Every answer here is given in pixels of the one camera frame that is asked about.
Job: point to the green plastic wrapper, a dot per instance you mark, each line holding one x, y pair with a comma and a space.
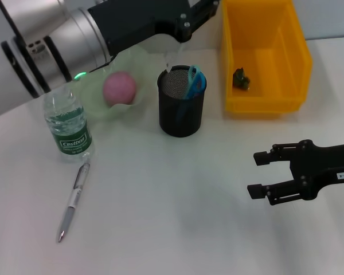
240, 80

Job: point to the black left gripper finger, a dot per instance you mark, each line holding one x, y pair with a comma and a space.
197, 17

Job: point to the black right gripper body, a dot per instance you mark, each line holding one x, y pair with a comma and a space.
324, 166

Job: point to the clear green-label water bottle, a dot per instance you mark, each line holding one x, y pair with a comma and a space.
68, 123

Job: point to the black mesh pen holder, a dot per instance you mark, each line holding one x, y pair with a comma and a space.
172, 120

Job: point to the translucent green fruit plate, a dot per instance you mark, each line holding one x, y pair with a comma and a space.
94, 97

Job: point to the blue scissors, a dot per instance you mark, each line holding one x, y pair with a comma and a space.
195, 83

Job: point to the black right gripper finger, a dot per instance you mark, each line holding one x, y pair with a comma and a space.
278, 153
281, 193

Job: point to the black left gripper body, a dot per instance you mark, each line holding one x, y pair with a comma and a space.
132, 23

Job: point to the yellow plastic bin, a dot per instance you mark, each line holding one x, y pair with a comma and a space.
246, 34

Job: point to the silver ballpoint pen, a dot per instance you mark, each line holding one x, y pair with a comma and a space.
71, 203

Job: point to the clear plastic ruler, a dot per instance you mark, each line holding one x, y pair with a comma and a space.
173, 57

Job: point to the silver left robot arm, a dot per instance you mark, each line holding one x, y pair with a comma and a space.
46, 43

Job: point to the pink peach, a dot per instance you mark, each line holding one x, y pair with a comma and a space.
119, 86

